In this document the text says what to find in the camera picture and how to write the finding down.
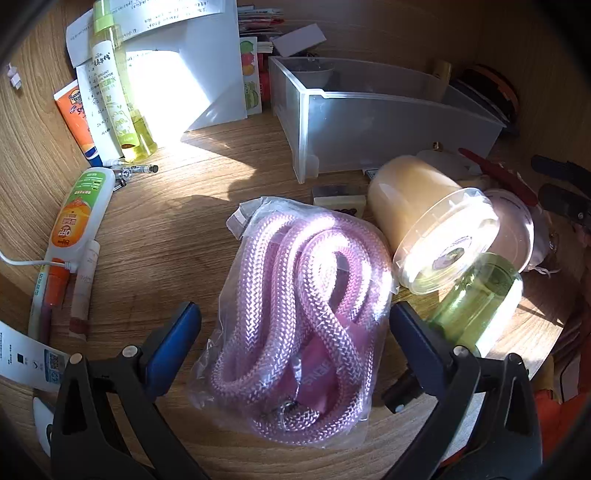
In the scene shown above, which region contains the clear plastic storage box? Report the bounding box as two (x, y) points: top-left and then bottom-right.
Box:
(268, 55), (509, 184)

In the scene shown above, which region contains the green bottle with black cap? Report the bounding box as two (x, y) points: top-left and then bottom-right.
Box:
(383, 251), (525, 414)

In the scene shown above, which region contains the small white box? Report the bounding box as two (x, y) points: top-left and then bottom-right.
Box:
(271, 23), (326, 58)

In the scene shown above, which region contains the pink round jar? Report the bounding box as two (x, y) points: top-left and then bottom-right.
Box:
(480, 187), (536, 273)

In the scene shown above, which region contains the cream jar with clear lid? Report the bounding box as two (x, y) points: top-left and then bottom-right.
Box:
(367, 154), (502, 296)

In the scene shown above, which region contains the wooden desktop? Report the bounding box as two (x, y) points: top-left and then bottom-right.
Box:
(0, 115), (573, 480)

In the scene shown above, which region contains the person's orange clothing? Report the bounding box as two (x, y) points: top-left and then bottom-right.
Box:
(531, 388), (583, 462)

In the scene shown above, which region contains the white plastic object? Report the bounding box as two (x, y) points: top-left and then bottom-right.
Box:
(32, 397), (58, 455)

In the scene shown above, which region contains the stack of booklets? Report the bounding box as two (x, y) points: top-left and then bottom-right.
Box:
(238, 4), (287, 35)

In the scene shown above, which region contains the orange marker pen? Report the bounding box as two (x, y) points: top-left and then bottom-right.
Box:
(28, 265), (70, 342)

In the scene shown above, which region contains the orange sunscreen tube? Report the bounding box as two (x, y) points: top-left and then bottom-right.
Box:
(53, 79), (105, 168)

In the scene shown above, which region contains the white and orange repellent bottle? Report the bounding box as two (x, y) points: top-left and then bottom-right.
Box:
(44, 167), (117, 273)

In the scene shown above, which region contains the large white paper sheet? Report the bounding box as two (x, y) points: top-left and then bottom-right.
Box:
(122, 0), (247, 134)

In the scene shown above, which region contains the yellow-green spray bottle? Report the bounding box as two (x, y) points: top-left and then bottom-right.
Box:
(90, 0), (158, 162)

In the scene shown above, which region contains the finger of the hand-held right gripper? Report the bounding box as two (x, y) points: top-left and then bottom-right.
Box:
(538, 184), (591, 222)
(531, 154), (591, 185)

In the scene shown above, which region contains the fruit sticker sheet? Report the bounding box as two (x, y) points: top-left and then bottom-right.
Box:
(239, 37), (264, 116)

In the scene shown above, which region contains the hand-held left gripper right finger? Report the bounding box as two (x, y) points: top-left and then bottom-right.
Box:
(385, 302), (543, 480)

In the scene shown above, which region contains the small white lip balm stick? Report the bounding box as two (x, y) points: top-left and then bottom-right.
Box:
(67, 239), (101, 340)

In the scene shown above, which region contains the white label card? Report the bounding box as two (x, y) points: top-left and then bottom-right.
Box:
(0, 320), (70, 393)

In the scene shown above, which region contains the black and orange round case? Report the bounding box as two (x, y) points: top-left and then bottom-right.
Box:
(450, 65), (520, 125)

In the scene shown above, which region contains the red flat strip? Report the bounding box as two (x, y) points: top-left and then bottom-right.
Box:
(458, 148), (539, 206)

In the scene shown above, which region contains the white power cable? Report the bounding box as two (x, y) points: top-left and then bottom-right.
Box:
(0, 249), (70, 271)

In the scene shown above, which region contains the pink rope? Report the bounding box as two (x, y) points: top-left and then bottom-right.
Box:
(189, 196), (400, 446)

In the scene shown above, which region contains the small bowl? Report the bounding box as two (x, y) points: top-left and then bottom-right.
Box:
(286, 60), (337, 88)

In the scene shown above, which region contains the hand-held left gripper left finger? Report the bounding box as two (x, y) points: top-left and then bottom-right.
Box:
(50, 302), (204, 480)

